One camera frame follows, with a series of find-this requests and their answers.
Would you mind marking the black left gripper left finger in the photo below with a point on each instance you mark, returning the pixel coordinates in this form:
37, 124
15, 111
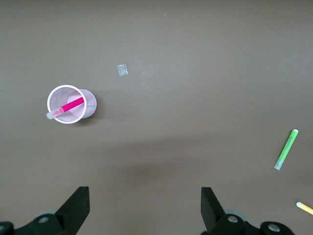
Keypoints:
68, 213

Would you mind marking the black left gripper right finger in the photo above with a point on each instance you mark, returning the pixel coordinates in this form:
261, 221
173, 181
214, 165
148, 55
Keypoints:
220, 225

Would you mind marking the pink marker pen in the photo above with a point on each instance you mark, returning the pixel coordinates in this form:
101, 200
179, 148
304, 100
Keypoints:
72, 104

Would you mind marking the yellow marker pen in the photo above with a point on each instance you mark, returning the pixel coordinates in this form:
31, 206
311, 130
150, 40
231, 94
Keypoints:
305, 208

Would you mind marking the green marker pen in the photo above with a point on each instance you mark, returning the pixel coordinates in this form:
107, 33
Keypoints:
287, 147

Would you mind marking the pink mesh cup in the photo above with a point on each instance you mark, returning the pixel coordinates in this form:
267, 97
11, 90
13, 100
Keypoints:
58, 95

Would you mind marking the clear tape piece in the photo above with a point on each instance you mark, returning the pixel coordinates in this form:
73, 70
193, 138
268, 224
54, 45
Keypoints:
122, 70

